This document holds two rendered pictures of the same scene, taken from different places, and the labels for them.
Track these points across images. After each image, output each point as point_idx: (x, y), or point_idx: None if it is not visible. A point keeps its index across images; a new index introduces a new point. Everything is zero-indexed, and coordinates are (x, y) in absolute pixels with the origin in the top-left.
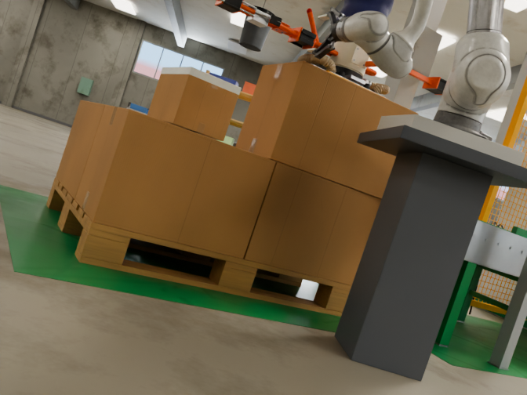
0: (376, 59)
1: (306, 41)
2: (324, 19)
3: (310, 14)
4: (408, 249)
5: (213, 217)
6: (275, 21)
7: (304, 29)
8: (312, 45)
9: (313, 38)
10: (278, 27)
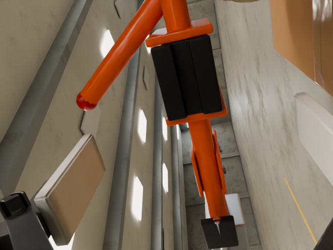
0: None
1: (207, 81)
2: (86, 163)
3: (95, 96)
4: None
5: None
6: (224, 235)
7: (169, 115)
8: (207, 39)
9: (173, 56)
10: (226, 193)
